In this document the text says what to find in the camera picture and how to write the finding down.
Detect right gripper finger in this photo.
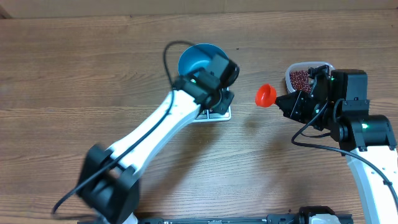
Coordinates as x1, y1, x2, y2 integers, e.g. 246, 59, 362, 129
275, 91, 303, 106
277, 102, 294, 118

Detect red scoop with blue handle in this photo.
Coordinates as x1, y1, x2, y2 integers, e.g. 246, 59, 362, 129
254, 83, 277, 108

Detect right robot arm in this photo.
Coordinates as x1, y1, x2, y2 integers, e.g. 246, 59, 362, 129
275, 65, 397, 223

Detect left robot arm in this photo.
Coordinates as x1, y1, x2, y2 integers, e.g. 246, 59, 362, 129
76, 54, 239, 223

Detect white kitchen scale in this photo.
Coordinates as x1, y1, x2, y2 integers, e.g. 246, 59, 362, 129
193, 89, 231, 123

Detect blue bowl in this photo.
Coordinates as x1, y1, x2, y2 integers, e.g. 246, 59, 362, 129
178, 44, 229, 77

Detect clear plastic container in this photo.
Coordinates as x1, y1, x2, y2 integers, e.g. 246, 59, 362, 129
285, 62, 335, 93

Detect red beans in container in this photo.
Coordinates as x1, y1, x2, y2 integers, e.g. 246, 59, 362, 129
289, 70, 311, 93

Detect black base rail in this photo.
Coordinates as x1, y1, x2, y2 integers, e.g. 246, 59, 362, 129
136, 206, 354, 224

